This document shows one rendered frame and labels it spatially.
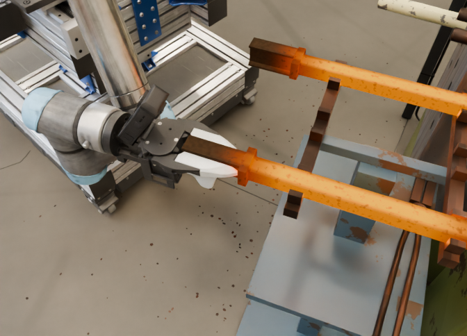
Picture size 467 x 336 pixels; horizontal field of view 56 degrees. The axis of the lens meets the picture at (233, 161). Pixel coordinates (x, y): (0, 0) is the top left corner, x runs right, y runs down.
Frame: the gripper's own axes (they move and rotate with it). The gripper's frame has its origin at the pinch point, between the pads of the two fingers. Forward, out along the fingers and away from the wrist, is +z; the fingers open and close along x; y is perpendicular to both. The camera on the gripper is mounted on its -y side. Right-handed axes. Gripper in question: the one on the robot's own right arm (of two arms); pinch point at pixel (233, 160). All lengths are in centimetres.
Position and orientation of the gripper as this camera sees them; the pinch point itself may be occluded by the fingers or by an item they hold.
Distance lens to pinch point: 63.8
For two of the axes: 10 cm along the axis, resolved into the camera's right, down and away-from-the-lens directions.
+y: 0.0, 6.1, 8.0
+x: -3.6, 7.4, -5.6
